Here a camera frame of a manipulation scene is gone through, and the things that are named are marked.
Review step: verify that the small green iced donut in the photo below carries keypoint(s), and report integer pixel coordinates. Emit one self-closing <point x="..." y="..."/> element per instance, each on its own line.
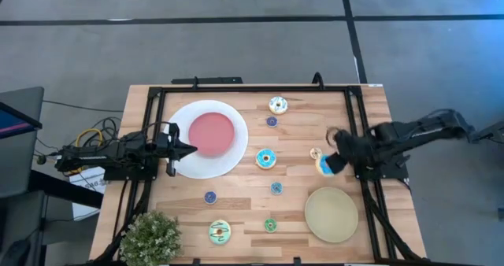
<point x="267" y="226"/>

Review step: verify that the small dark blue donut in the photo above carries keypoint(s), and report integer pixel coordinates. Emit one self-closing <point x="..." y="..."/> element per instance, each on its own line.
<point x="268" y="122"/>
<point x="206" y="198"/>

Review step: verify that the grey panel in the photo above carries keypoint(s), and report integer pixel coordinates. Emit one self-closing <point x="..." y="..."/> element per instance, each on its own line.
<point x="19" y="159"/>

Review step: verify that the large blue iced donut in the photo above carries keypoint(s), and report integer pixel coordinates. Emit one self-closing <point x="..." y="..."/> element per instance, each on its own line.
<point x="260" y="161"/>
<point x="323" y="167"/>

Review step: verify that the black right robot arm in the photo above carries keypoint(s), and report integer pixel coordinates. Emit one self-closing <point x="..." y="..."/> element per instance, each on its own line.
<point x="413" y="134"/>

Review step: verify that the small white donut brown stripes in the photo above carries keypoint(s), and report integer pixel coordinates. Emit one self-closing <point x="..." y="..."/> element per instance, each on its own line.
<point x="312" y="152"/>

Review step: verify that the white printed paper box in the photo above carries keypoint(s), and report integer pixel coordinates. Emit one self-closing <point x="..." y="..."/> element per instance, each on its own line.
<point x="90" y="181"/>

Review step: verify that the dark computer monitor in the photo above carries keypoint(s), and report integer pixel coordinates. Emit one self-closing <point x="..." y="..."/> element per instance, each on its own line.
<point x="15" y="120"/>

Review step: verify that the pink round plate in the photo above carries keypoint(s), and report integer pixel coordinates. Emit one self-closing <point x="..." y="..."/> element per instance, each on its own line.
<point x="211" y="134"/>

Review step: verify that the large mint donut chocolate drizzle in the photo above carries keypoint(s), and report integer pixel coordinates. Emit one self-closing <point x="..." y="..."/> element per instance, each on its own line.
<point x="212" y="234"/>

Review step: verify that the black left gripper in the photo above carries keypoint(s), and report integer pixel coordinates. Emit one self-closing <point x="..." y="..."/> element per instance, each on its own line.
<point x="172" y="169"/>

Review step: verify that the black aluminium table frame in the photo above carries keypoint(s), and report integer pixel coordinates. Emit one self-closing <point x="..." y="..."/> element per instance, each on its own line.
<point x="256" y="89"/>

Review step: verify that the small teal sprinkled donut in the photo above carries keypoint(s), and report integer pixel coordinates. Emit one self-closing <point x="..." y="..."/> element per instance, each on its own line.
<point x="273" y="188"/>

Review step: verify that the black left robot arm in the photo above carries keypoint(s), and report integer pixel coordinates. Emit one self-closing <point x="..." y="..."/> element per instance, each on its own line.
<point x="98" y="156"/>

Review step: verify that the large white donut blue sprinkles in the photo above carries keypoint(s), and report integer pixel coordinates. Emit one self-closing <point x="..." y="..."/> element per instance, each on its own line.
<point x="272" y="105"/>

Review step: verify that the potted plant white flowers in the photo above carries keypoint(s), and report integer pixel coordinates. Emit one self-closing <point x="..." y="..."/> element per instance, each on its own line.
<point x="149" y="238"/>

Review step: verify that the beige round plate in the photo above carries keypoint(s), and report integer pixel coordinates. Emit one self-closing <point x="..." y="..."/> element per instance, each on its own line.
<point x="331" y="215"/>

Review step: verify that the white woven round placemat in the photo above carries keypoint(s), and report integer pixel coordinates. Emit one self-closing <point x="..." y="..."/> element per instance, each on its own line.
<point x="220" y="167"/>

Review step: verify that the black mounting bracket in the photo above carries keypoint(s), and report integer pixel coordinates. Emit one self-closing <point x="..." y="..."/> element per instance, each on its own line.
<point x="297" y="260"/>

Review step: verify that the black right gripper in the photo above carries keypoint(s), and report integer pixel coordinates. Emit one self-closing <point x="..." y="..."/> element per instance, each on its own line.
<point x="354" y="148"/>

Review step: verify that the black beam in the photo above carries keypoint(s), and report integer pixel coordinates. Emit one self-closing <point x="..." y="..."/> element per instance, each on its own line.
<point x="59" y="185"/>

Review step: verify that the black bar device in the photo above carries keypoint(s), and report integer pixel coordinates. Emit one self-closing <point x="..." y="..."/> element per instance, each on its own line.
<point x="204" y="80"/>

